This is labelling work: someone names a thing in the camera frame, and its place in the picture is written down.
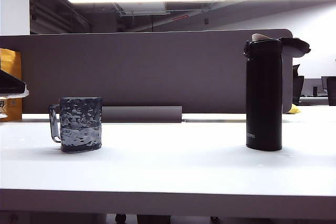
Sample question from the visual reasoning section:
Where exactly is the black thermos with lid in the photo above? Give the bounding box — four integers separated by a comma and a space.
243, 33, 312, 152

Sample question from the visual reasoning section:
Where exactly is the grey desk divider panel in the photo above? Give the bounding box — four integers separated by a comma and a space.
0, 28, 294, 115

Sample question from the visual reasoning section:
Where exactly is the small yellow object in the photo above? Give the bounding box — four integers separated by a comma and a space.
288, 103, 302, 115

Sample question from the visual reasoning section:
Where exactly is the black office chair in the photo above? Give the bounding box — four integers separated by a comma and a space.
292, 63, 305, 105

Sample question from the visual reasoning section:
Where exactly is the yellow paper bag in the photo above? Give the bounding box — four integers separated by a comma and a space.
0, 48, 23, 123

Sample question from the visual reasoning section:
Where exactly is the dark computer monitor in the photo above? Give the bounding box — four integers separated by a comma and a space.
321, 76, 336, 106

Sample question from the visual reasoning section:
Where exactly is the dark textured mug with handle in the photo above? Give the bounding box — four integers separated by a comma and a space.
48, 97, 103, 154

